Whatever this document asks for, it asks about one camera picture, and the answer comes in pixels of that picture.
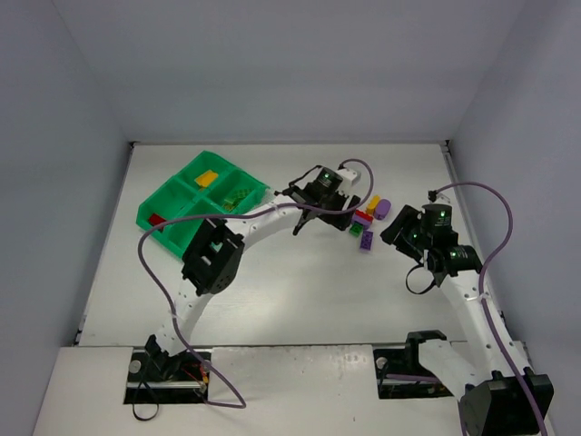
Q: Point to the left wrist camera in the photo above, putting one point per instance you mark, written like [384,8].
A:
[349,176]

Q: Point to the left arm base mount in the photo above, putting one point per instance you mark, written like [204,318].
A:
[186,383]

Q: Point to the purple rectangular lego brick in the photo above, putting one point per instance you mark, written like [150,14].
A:
[366,241]

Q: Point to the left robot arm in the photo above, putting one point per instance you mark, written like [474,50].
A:
[211,260]

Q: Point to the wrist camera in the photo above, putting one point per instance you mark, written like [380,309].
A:
[349,176]
[435,196]

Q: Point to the red long lego brick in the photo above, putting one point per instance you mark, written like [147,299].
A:
[363,216]

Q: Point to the green lego brick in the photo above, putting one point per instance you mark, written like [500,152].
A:
[240,195]

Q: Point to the yellow curved lego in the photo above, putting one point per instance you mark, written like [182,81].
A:
[372,205]

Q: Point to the purple curved lego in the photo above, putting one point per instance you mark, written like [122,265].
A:
[362,221]

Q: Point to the yellow oval lego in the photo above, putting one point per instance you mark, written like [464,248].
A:
[206,179]

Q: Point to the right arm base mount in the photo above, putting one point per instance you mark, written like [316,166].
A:
[398,378]

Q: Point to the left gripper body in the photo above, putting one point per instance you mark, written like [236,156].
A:
[319,207]

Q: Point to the lime half round lego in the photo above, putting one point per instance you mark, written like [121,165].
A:
[230,204]

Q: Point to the green square lego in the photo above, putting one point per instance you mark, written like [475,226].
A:
[356,229]

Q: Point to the purple oval lego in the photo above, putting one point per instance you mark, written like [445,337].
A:
[382,209]

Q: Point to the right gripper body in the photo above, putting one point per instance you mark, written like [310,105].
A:
[398,228]

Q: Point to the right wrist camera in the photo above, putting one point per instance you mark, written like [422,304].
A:
[435,196]

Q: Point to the green compartment tray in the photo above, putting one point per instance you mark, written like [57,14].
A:
[180,196]

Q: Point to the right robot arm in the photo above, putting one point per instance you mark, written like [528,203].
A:
[497,391]

